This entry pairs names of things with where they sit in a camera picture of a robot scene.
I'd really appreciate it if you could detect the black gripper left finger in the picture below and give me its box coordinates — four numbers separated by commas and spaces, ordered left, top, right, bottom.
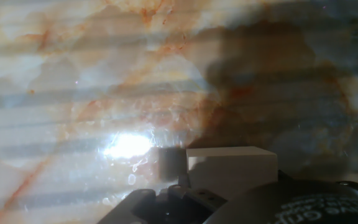
96, 174, 228, 224

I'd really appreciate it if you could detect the wooden cube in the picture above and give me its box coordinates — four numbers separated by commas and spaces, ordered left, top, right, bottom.
185, 146, 278, 200

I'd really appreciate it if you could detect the orange marble pattern mat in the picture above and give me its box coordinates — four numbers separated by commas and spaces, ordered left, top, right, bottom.
0, 0, 358, 224

